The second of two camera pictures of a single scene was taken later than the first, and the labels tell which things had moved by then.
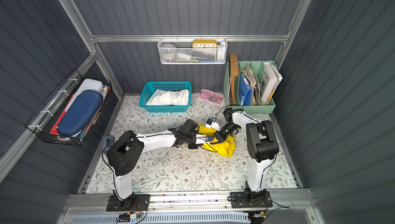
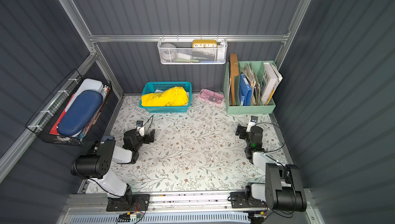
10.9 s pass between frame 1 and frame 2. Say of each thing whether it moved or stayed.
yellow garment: moved
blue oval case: stayed
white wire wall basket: stayed
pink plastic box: stayed
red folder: stayed
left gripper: moved
